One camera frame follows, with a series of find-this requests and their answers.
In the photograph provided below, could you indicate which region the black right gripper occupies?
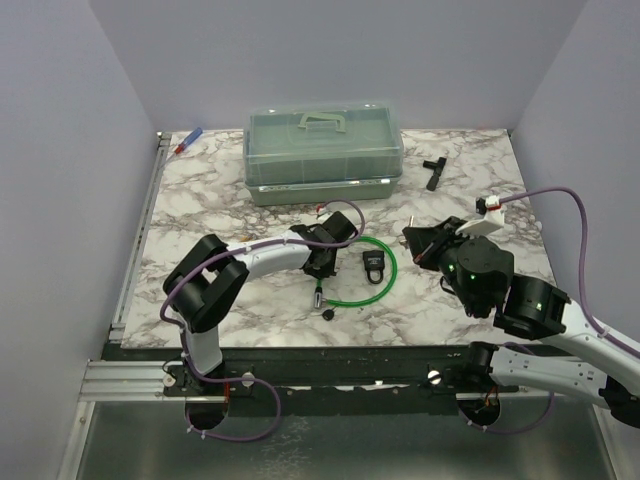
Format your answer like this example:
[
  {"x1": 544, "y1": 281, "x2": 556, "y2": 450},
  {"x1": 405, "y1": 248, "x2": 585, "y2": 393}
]
[{"x1": 403, "y1": 215, "x2": 480, "y2": 315}]

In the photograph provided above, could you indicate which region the green cable lock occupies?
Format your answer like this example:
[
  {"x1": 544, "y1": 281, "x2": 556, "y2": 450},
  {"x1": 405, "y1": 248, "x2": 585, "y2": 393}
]
[{"x1": 313, "y1": 236, "x2": 398, "y2": 309}]

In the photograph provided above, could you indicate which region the black padlock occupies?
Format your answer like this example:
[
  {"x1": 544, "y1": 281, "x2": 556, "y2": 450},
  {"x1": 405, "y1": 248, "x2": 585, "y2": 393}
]
[{"x1": 362, "y1": 250, "x2": 385, "y2": 285}]

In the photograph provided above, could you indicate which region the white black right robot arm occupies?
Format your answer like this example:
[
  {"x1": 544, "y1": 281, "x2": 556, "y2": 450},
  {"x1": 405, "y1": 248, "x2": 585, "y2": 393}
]
[{"x1": 403, "y1": 217, "x2": 639, "y2": 427}]

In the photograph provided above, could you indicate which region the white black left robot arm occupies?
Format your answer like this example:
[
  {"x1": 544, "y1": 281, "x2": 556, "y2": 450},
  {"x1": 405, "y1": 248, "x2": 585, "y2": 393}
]
[{"x1": 160, "y1": 212, "x2": 362, "y2": 395}]

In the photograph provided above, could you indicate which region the black head key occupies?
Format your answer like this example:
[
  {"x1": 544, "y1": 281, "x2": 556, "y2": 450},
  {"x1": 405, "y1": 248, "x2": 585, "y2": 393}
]
[{"x1": 322, "y1": 309, "x2": 335, "y2": 321}]

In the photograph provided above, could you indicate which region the translucent green plastic toolbox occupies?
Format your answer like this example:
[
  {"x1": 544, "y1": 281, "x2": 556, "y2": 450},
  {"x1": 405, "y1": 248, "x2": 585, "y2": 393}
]
[{"x1": 243, "y1": 101, "x2": 404, "y2": 207}]

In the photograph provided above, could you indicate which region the blue red screwdriver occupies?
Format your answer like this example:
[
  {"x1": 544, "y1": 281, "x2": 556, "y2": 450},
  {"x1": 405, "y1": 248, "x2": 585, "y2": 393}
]
[{"x1": 173, "y1": 127, "x2": 203, "y2": 155}]

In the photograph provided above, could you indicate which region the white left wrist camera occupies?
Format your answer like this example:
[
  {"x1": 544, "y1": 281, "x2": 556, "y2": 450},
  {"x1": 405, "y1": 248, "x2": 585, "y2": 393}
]
[{"x1": 316, "y1": 203, "x2": 332, "y2": 220}]

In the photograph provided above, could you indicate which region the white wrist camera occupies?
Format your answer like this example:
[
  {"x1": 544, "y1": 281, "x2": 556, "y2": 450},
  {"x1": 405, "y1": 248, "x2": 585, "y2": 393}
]
[
  {"x1": 456, "y1": 195, "x2": 505, "y2": 236},
  {"x1": 316, "y1": 203, "x2": 332, "y2": 220}
]

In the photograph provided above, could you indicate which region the black T-handle tool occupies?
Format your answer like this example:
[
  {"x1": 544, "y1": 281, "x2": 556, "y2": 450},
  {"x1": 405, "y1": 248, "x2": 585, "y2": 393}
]
[{"x1": 422, "y1": 157, "x2": 447, "y2": 192}]

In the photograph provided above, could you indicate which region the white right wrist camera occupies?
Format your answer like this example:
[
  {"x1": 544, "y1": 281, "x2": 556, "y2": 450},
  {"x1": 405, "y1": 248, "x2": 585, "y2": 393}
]
[{"x1": 456, "y1": 195, "x2": 505, "y2": 236}]

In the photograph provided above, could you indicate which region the black metal base rail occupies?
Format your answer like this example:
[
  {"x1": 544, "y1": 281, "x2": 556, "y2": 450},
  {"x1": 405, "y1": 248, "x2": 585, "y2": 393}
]
[{"x1": 149, "y1": 342, "x2": 581, "y2": 419}]

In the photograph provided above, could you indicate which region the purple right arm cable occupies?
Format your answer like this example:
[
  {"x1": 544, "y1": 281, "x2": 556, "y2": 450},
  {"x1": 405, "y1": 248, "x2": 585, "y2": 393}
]
[{"x1": 464, "y1": 186, "x2": 640, "y2": 434}]

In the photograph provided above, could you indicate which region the left side aluminium rail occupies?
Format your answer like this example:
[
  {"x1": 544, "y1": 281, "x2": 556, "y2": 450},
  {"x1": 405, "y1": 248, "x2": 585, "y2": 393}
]
[{"x1": 110, "y1": 132, "x2": 172, "y2": 331}]

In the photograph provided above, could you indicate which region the aluminium extrusion rail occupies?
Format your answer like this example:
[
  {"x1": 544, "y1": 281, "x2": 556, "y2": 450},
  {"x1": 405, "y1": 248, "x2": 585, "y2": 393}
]
[{"x1": 79, "y1": 357, "x2": 191, "y2": 401}]

